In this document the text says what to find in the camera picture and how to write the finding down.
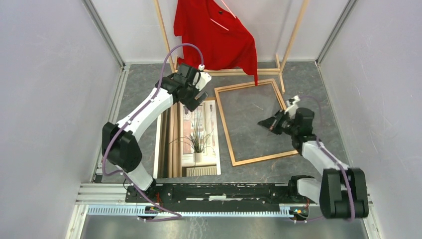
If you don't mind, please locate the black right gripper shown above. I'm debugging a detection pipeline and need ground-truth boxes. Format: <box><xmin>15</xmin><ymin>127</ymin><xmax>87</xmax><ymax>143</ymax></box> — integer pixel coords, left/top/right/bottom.
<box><xmin>258</xmin><ymin>109</ymin><xmax>299</xmax><ymax>136</ymax></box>

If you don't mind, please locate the brown wooden picture frame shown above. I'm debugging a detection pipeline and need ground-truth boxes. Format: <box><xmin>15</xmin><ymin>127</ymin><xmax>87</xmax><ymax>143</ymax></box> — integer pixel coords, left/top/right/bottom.
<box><xmin>214</xmin><ymin>79</ymin><xmax>299</xmax><ymax>167</ymax></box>

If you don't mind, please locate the plant photo print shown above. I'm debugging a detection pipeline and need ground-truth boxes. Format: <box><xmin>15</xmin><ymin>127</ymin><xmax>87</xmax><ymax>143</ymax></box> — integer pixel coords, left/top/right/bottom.
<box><xmin>153</xmin><ymin>97</ymin><xmax>221</xmax><ymax>179</ymax></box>

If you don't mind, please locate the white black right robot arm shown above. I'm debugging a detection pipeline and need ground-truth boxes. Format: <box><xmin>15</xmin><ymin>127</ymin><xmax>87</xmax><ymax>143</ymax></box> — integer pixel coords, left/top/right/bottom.
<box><xmin>258</xmin><ymin>108</ymin><xmax>369</xmax><ymax>220</ymax></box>

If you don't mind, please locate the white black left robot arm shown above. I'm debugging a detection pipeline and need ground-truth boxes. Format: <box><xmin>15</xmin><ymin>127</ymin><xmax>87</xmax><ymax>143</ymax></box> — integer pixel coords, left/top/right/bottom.
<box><xmin>102</xmin><ymin>64</ymin><xmax>212</xmax><ymax>203</ymax></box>

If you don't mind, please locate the light wooden clothes rack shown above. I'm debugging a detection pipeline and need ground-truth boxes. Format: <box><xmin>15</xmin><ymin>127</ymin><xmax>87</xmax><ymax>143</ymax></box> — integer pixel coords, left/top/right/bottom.
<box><xmin>153</xmin><ymin>0</ymin><xmax>310</xmax><ymax>94</ymax></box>

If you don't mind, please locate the red t-shirt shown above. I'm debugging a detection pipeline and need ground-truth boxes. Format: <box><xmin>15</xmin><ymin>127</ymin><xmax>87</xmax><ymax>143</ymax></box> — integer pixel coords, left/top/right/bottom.
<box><xmin>174</xmin><ymin>0</ymin><xmax>258</xmax><ymax>83</ymax></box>

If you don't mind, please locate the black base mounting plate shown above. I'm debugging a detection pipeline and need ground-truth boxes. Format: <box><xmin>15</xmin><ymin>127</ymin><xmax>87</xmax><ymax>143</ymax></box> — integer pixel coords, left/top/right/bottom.
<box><xmin>125</xmin><ymin>183</ymin><xmax>317</xmax><ymax>213</ymax></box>

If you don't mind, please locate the pink clothes hanger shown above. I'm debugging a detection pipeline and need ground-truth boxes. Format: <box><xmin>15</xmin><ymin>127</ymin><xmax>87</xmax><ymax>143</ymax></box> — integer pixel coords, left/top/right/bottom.
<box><xmin>207</xmin><ymin>0</ymin><xmax>237</xmax><ymax>31</ymax></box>

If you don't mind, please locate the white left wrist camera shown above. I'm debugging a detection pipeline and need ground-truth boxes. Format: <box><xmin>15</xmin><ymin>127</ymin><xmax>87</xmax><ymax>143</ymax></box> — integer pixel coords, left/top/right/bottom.
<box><xmin>193</xmin><ymin>64</ymin><xmax>212</xmax><ymax>91</ymax></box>

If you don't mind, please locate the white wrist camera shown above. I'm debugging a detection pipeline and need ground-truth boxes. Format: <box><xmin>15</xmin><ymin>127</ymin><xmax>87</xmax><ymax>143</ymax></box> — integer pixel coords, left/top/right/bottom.
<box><xmin>193</xmin><ymin>64</ymin><xmax>212</xmax><ymax>91</ymax></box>
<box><xmin>285</xmin><ymin>95</ymin><xmax>300</xmax><ymax>119</ymax></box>

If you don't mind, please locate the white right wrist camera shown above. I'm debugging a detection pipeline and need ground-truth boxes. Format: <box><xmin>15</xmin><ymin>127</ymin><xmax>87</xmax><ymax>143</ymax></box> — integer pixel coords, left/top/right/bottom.
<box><xmin>285</xmin><ymin>95</ymin><xmax>300</xmax><ymax>119</ymax></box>

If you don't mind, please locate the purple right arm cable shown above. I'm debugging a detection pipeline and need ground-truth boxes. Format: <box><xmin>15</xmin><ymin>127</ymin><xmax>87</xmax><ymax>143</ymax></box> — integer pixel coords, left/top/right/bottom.
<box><xmin>293</xmin><ymin>96</ymin><xmax>357</xmax><ymax>224</ymax></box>

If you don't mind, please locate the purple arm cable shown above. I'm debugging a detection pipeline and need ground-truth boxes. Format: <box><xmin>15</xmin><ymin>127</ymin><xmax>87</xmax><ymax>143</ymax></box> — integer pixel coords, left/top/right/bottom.
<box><xmin>101</xmin><ymin>43</ymin><xmax>205</xmax><ymax>222</ymax></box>
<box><xmin>293</xmin><ymin>96</ymin><xmax>357</xmax><ymax>224</ymax></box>

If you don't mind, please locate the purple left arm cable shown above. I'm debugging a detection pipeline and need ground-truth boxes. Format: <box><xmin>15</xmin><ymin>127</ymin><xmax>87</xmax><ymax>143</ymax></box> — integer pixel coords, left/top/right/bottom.
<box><xmin>101</xmin><ymin>43</ymin><xmax>205</xmax><ymax>222</ymax></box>

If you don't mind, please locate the grey slotted cable duct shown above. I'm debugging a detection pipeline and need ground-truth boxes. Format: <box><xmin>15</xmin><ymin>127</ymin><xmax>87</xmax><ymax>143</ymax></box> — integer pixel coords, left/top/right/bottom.
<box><xmin>87</xmin><ymin>205</ymin><xmax>293</xmax><ymax>218</ymax></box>

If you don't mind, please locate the aluminium rail frame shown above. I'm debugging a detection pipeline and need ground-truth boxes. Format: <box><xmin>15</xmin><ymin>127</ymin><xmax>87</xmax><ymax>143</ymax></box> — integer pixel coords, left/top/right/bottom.
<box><xmin>66</xmin><ymin>62</ymin><xmax>383</xmax><ymax>239</ymax></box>

